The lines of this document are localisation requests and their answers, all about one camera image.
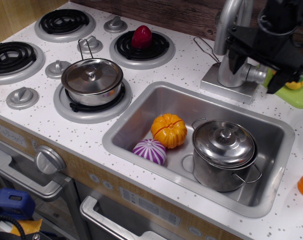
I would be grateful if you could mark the wire utensil handle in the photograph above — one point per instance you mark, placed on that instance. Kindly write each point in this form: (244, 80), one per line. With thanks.
(205, 48)

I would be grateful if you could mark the left oven door handle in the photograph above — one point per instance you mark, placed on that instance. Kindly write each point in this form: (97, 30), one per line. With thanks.
(18, 169)

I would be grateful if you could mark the yellow toy bell pepper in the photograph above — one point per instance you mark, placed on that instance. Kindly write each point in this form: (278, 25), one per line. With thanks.
(295, 85)

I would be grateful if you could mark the large grey oven dial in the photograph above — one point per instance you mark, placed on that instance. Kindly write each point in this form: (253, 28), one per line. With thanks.
(47, 161)

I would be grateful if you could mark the yellow tape piece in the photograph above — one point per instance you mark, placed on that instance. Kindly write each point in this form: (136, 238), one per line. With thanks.
(30, 226)

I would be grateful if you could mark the blue clamp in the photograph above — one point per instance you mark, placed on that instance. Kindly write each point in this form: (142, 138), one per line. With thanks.
(16, 204)

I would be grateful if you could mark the grey stove knob front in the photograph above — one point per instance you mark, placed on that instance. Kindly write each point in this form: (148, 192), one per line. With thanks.
(22, 98)

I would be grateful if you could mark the right oven door handle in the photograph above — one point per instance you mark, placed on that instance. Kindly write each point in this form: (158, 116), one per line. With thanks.
(109, 226)

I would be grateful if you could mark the grey stove knob left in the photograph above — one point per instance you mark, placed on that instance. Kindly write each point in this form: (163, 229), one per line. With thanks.
(55, 69)

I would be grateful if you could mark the saucepan steel lid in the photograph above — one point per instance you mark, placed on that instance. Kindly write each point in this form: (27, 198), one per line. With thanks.
(92, 77)

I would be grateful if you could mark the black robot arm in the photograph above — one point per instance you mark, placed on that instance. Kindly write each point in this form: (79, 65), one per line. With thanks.
(294, 8)

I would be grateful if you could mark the back left burner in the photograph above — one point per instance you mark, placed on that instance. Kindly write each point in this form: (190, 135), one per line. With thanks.
(64, 26)

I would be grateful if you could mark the orange toy pumpkin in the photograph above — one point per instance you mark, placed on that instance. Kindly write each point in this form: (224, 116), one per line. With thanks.
(170, 130)

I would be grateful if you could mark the oven door handle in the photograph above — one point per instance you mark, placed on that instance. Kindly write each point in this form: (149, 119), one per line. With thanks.
(18, 169)
(109, 226)

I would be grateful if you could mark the purple white toy onion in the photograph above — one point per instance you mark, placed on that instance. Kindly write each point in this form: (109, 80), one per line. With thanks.
(151, 150)

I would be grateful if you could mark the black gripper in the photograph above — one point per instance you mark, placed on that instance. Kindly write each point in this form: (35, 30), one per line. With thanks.
(270, 44)

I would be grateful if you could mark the grey stove knob top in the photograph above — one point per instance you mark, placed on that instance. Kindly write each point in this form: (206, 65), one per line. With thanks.
(115, 25)

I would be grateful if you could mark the green cutting board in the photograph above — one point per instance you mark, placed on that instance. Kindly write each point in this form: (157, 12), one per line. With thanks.
(293, 97)

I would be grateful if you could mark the grey stove knob middle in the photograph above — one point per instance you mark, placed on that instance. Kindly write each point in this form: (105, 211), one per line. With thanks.
(90, 45)

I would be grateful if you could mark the front burner under saucepan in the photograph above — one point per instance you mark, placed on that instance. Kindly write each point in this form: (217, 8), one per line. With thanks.
(62, 106)

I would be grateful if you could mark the back right burner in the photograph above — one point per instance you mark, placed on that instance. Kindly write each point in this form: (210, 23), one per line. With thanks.
(161, 51)

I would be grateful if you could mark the silver toy faucet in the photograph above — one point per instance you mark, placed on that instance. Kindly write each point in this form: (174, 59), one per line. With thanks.
(242, 85)

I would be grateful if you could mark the small steel saucepan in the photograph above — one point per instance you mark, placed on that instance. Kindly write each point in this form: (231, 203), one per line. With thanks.
(97, 99)

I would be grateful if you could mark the grey stove knob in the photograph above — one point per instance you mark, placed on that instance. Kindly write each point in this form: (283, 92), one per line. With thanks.
(22, 98)
(90, 45)
(115, 25)
(55, 69)

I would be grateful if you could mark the red toy egg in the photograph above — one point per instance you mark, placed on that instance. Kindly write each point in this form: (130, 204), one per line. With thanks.
(142, 38)

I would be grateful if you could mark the tall pot steel lid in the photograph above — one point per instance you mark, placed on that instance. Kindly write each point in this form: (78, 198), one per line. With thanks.
(222, 143)

